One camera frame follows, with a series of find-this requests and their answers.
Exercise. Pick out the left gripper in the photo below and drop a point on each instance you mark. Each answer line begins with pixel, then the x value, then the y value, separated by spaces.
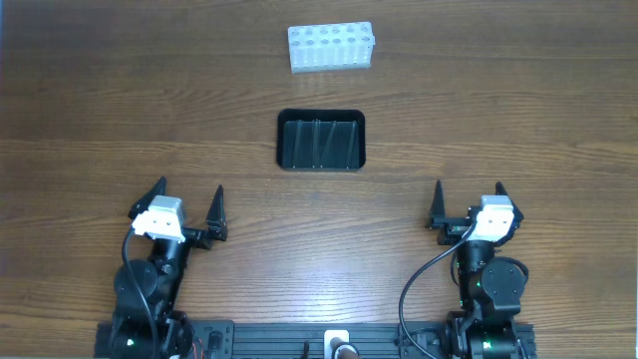
pixel 199 238

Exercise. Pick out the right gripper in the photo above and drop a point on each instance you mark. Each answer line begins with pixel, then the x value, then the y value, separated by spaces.
pixel 451 229

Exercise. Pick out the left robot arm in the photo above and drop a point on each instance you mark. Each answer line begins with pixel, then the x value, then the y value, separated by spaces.
pixel 149 284

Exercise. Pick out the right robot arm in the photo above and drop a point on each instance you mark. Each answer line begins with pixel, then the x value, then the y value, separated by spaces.
pixel 498 286

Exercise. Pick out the black tray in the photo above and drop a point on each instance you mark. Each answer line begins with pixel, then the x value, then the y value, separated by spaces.
pixel 285 144

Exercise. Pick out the clear test tube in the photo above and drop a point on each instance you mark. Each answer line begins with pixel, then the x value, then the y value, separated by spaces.
pixel 328 144
pixel 297 144
pixel 314 144

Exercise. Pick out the white test tube rack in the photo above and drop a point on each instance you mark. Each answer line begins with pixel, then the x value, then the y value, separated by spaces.
pixel 329 50

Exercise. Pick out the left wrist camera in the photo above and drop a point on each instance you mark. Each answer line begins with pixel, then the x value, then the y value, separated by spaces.
pixel 160 219

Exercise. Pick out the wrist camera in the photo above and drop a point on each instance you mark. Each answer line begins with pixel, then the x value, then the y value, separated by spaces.
pixel 160 219
pixel 493 218

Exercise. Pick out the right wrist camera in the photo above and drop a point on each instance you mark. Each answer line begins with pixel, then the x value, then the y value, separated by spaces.
pixel 493 218

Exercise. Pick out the mounting rail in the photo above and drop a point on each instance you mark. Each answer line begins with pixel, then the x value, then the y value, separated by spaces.
pixel 279 339

